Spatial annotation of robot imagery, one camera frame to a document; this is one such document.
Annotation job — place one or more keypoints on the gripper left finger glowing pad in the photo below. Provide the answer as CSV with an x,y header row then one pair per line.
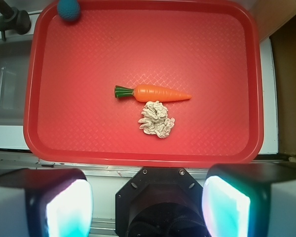
x,y
45,203

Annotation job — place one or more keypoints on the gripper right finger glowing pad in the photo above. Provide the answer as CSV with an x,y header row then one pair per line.
x,y
250,200

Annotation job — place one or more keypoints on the crumpled white paper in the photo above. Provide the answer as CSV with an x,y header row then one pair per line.
x,y
155,120

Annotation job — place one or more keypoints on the orange toy carrot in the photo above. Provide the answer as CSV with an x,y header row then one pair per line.
x,y
145,93

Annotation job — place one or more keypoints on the grey sink basin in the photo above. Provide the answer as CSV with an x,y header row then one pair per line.
x,y
14,64

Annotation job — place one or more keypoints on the red plastic tray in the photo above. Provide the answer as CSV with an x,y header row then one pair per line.
x,y
209,49

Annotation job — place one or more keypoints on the black faucet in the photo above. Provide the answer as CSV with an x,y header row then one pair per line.
x,y
13,19

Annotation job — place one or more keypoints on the blue textured ball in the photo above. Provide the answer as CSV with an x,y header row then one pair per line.
x,y
68,10

